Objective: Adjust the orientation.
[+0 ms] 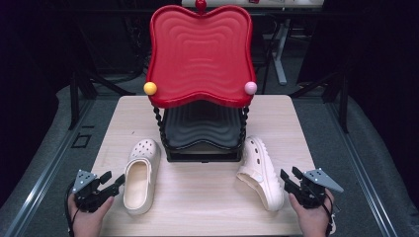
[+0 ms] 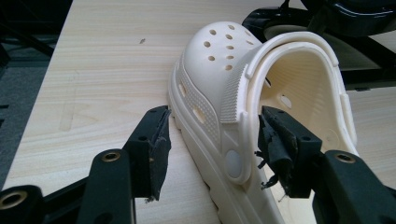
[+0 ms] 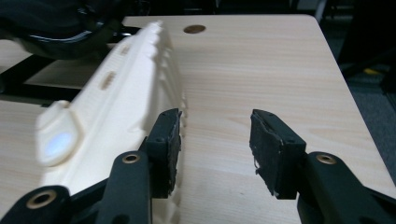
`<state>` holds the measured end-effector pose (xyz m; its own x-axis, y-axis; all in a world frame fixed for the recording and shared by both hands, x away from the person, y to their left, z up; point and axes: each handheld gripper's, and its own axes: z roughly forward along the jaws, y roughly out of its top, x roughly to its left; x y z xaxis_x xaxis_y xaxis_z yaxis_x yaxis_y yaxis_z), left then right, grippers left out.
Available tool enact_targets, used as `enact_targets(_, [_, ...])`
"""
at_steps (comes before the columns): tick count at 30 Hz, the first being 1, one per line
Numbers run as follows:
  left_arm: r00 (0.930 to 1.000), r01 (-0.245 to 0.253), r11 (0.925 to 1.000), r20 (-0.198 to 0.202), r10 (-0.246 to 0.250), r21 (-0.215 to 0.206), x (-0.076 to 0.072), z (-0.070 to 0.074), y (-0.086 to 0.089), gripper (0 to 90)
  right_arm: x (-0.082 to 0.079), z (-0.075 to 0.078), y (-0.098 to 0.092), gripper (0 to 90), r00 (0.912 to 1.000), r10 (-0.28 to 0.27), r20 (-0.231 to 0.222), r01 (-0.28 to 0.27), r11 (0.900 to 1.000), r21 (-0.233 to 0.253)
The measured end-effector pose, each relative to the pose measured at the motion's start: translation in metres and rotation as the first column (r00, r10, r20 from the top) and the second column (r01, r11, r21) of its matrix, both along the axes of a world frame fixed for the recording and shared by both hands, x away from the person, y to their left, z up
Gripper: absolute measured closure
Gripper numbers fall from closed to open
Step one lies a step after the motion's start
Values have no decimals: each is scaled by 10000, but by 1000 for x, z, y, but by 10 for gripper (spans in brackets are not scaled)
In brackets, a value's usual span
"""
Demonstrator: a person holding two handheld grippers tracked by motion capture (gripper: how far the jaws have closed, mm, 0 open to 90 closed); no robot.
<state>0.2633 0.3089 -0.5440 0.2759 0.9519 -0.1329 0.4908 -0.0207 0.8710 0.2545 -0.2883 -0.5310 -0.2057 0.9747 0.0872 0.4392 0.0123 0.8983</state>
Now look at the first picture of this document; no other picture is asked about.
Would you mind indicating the cream clog shoe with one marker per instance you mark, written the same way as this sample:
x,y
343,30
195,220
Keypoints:
x,y
145,151
260,164

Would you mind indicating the person's left hand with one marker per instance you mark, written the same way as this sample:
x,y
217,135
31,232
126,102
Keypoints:
x,y
85,223

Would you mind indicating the red and black shoe rack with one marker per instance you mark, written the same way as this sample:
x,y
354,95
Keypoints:
x,y
201,56

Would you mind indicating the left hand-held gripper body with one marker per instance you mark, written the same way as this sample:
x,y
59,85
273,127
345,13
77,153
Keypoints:
x,y
87,197

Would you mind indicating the black metal stand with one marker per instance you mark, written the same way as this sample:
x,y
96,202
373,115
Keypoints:
x,y
344,98
75,95

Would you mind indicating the person's right hand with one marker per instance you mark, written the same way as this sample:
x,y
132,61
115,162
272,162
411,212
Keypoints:
x,y
313,220

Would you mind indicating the grey metal floor rail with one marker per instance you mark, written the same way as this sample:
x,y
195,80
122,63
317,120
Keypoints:
x,y
365,177
39,184

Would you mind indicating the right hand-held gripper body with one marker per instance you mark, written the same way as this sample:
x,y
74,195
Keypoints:
x,y
313,194

